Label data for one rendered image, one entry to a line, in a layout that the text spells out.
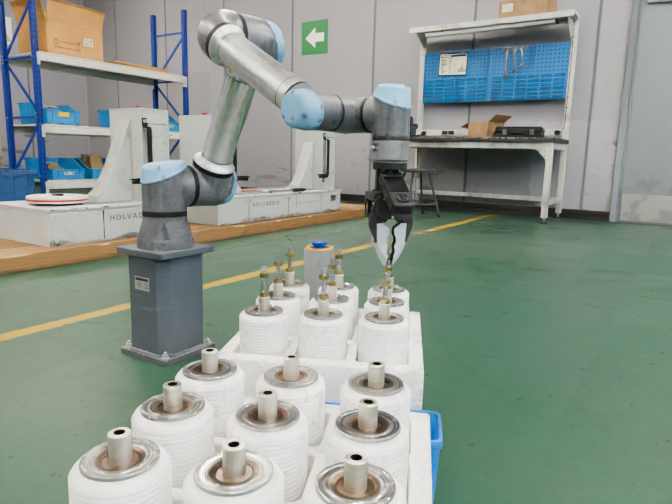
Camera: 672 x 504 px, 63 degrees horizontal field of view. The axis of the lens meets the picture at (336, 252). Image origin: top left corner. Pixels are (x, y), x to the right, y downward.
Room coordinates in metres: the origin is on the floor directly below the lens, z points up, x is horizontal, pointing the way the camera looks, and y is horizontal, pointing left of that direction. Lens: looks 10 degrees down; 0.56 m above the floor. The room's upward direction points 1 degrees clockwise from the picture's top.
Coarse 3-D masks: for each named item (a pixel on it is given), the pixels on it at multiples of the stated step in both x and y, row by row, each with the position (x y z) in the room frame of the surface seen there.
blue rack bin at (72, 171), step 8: (32, 160) 5.50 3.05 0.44; (48, 160) 5.80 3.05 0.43; (56, 160) 5.88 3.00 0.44; (64, 160) 5.82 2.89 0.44; (72, 160) 5.75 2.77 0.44; (32, 168) 5.51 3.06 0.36; (48, 168) 5.36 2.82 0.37; (64, 168) 5.82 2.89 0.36; (72, 168) 5.74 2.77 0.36; (80, 168) 5.68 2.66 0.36; (48, 176) 5.38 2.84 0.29; (56, 176) 5.38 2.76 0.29; (64, 176) 5.45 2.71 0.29; (72, 176) 5.52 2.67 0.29; (80, 176) 5.60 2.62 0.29
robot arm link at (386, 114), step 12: (384, 84) 1.11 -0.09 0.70; (396, 84) 1.11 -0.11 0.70; (372, 96) 1.15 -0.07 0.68; (384, 96) 1.10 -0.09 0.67; (396, 96) 1.10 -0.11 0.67; (408, 96) 1.11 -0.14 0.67; (372, 108) 1.12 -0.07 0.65; (384, 108) 1.10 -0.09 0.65; (396, 108) 1.10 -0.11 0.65; (408, 108) 1.11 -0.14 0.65; (372, 120) 1.13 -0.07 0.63; (384, 120) 1.10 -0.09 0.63; (396, 120) 1.10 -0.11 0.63; (408, 120) 1.12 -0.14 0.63; (372, 132) 1.16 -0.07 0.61; (384, 132) 1.10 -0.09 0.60; (396, 132) 1.10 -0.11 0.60; (408, 132) 1.12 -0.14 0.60
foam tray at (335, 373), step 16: (416, 320) 1.23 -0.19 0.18; (288, 336) 1.09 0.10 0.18; (416, 336) 1.11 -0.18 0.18; (224, 352) 0.99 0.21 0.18; (288, 352) 1.00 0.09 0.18; (352, 352) 1.01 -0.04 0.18; (416, 352) 1.02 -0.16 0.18; (256, 368) 0.96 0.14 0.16; (320, 368) 0.94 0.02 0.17; (336, 368) 0.94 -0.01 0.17; (352, 368) 0.94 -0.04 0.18; (400, 368) 0.93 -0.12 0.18; (416, 368) 0.93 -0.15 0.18; (336, 384) 0.94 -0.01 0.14; (416, 384) 0.92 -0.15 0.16; (336, 400) 0.94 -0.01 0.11; (416, 400) 0.92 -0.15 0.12
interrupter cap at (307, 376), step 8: (272, 368) 0.73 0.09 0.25; (280, 368) 0.74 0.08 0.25; (304, 368) 0.74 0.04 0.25; (264, 376) 0.71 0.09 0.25; (272, 376) 0.71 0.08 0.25; (280, 376) 0.72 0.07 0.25; (304, 376) 0.72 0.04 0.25; (312, 376) 0.71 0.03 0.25; (272, 384) 0.68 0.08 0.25; (280, 384) 0.68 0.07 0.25; (288, 384) 0.68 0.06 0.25; (296, 384) 0.69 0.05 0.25; (304, 384) 0.68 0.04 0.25
